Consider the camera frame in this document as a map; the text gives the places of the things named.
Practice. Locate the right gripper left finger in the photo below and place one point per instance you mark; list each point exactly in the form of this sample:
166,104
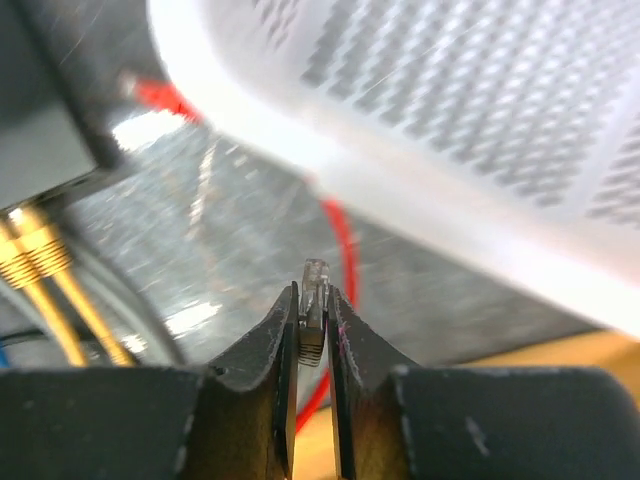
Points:
231,418

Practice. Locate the black network switch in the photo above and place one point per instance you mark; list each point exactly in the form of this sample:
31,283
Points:
47,147

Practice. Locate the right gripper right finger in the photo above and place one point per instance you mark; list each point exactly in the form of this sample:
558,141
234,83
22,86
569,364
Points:
394,419

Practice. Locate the white plastic basket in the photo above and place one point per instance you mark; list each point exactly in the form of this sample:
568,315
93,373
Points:
503,134

